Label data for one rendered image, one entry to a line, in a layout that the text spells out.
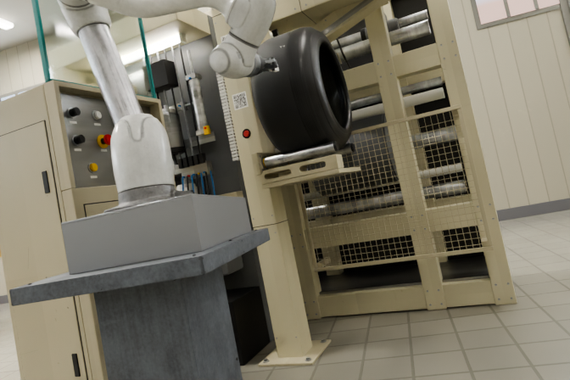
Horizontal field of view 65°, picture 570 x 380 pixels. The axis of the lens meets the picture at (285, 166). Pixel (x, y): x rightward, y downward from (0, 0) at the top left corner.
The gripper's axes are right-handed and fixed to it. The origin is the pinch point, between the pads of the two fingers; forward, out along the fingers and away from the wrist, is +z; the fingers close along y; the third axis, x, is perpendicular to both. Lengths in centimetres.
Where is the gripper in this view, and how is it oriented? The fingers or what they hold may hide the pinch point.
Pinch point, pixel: (273, 67)
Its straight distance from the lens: 173.5
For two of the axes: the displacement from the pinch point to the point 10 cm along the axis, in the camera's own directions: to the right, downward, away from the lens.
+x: 2.5, 9.7, 0.6
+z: 3.7, -1.5, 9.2
